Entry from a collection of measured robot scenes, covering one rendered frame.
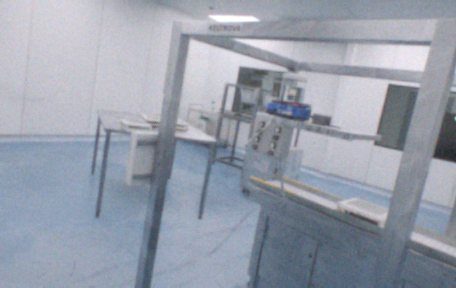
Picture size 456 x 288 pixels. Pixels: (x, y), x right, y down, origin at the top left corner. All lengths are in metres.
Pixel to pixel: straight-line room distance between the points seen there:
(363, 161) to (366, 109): 0.99
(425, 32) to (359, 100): 6.19
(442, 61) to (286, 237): 1.41
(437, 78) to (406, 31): 0.16
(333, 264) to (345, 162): 5.36
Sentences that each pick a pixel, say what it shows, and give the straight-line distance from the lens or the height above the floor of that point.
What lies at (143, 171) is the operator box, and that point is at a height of 0.91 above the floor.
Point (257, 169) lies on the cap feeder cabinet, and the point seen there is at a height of 0.39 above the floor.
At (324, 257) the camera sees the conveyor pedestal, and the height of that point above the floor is 0.58.
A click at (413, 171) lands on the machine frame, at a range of 1.06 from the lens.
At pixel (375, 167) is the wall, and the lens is 7.17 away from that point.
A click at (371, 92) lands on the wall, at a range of 7.21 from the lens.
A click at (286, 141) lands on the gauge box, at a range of 2.07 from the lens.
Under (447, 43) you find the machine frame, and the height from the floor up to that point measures 1.58.
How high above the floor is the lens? 1.36
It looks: 8 degrees down
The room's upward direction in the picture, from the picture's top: 10 degrees clockwise
